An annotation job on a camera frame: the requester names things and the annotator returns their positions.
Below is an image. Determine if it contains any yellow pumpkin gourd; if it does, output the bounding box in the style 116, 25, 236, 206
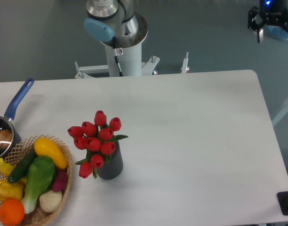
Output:
0, 179, 24, 202

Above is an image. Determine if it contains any white garlic bulb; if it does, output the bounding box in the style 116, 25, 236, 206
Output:
39, 190, 62, 213

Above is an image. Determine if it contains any yellow banana pepper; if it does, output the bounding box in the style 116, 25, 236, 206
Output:
0, 158, 14, 177

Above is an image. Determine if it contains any purple red onion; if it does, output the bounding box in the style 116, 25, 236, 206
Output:
51, 169, 68, 192

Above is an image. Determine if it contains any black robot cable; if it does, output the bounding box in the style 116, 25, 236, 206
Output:
112, 36, 124, 77

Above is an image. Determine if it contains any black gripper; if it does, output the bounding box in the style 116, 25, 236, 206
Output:
248, 0, 288, 43

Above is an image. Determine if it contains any orange fruit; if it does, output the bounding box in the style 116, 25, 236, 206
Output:
0, 198, 25, 226

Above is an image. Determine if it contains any black device at edge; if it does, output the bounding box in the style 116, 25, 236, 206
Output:
277, 191, 288, 216

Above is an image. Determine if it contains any dark green cucumber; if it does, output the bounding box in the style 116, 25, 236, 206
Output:
8, 149, 38, 184

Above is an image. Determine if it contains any yellow squash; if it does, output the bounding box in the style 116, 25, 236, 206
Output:
34, 137, 68, 170

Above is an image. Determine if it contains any blue handled saucepan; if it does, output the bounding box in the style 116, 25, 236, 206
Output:
0, 78, 34, 159

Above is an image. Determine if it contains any brown bread roll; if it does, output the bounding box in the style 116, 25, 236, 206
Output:
0, 129, 12, 150

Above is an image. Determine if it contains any green bok choy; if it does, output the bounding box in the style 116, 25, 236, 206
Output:
21, 156, 56, 214

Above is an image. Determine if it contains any woven wicker basket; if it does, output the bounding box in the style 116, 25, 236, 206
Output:
4, 135, 73, 226

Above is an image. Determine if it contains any dark grey ribbed vase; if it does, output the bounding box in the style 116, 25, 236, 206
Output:
97, 141, 123, 180

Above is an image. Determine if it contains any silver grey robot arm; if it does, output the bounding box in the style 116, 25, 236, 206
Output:
84, 0, 288, 48

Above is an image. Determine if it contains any red tulip bouquet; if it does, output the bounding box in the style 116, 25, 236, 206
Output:
67, 110, 128, 178

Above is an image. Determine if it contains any white frame at right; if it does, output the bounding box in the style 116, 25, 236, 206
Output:
272, 97, 288, 127

